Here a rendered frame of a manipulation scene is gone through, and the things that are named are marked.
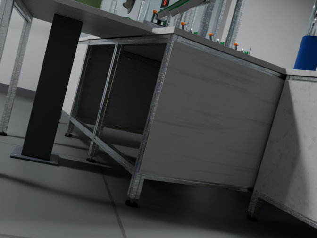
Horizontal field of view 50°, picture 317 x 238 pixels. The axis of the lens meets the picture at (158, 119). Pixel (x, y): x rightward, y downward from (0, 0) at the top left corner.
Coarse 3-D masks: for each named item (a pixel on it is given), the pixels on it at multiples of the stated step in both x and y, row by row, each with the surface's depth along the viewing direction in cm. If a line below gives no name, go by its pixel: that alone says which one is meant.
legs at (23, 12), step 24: (0, 24) 152; (24, 24) 229; (72, 24) 193; (0, 48) 153; (24, 48) 231; (48, 48) 191; (72, 48) 194; (48, 72) 193; (48, 96) 195; (48, 120) 197; (24, 144) 195; (48, 144) 198
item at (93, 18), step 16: (32, 0) 168; (48, 0) 157; (64, 0) 155; (32, 16) 229; (48, 16) 209; (80, 16) 177; (96, 16) 164; (112, 16) 162; (96, 32) 224; (112, 32) 204; (128, 32) 188; (144, 32) 174
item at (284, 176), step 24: (288, 72) 187; (312, 72) 173; (288, 96) 184; (312, 96) 171; (288, 120) 181; (312, 120) 168; (288, 144) 178; (312, 144) 166; (264, 168) 189; (288, 168) 175; (312, 168) 163; (264, 192) 186; (288, 192) 172; (312, 192) 161; (312, 216) 158
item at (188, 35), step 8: (152, 32) 174; (160, 32) 166; (168, 32) 159; (176, 32) 155; (184, 32) 157; (192, 40) 160; (200, 40) 162; (208, 40) 164; (128, 48) 270; (136, 48) 255; (144, 48) 242; (152, 48) 230; (160, 48) 219; (216, 48) 166; (224, 48) 169; (144, 56) 301; (152, 56) 283; (160, 56) 267; (240, 56) 174; (248, 56) 176; (256, 64) 182; (264, 64) 182; (272, 64) 184; (280, 72) 188
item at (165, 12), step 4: (180, 0) 198; (184, 0) 199; (172, 4) 210; (176, 4) 198; (168, 8) 197; (160, 12) 209; (164, 12) 210; (168, 12) 197; (160, 16) 209; (164, 16) 210
